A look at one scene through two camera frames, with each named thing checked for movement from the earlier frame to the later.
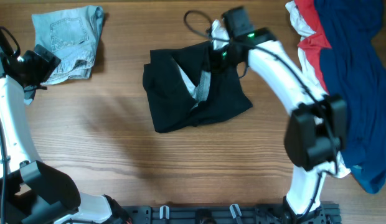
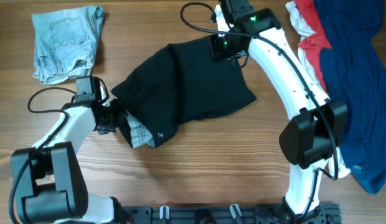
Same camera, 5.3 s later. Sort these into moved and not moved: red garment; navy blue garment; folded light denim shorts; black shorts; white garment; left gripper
Moved: left gripper; black shorts
Not moved: folded light denim shorts; red garment; white garment; navy blue garment
